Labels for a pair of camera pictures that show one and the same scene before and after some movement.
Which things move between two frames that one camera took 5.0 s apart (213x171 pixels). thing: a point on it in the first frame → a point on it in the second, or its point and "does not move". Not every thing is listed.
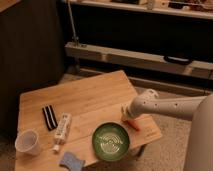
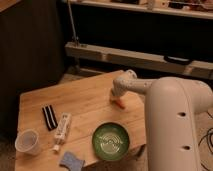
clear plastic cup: (28, 142) does not move
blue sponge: (72, 162) does not move
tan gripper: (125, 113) → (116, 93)
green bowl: (110, 141) does not move
